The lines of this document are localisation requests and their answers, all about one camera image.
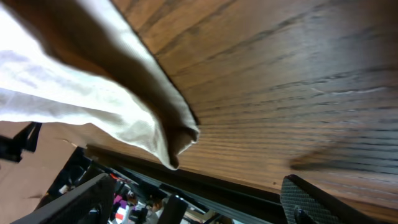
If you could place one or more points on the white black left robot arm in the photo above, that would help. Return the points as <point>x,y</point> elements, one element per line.
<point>26,139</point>

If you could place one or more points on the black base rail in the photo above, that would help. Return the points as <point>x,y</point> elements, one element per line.
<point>149,180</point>

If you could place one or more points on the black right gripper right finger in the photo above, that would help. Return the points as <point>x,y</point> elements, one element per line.
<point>304,203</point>

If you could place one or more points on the beige cargo shorts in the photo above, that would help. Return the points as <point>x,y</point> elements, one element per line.
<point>80,62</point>

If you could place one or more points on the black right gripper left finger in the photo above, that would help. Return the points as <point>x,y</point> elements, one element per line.
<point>91,202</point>

